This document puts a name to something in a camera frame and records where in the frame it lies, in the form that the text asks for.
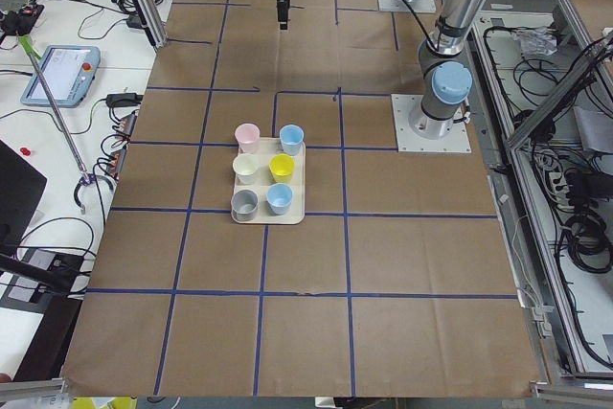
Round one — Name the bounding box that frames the light blue cup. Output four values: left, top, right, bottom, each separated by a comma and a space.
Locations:
266, 183, 293, 216
279, 125, 304, 156

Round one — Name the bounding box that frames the pink plastic cup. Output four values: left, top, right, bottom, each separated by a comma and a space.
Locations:
235, 123, 261, 153

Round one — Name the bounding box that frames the yellow plastic cup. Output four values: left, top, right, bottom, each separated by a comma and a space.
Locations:
269, 153, 295, 184

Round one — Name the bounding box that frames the cream white plastic cup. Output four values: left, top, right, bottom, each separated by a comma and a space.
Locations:
233, 153, 260, 185

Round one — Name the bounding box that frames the light blue cup front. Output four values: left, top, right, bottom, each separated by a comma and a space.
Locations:
266, 183, 293, 216

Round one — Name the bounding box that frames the grey plastic cup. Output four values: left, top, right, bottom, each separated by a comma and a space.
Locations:
231, 190, 259, 222

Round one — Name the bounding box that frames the blue teach pendant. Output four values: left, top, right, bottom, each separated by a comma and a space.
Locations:
37, 45, 101, 108

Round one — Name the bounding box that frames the silver reacher grabber stick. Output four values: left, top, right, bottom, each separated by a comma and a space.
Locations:
18, 34, 114, 215

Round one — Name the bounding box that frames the black laptop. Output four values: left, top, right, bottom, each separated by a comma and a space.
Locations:
1, 142, 47, 256

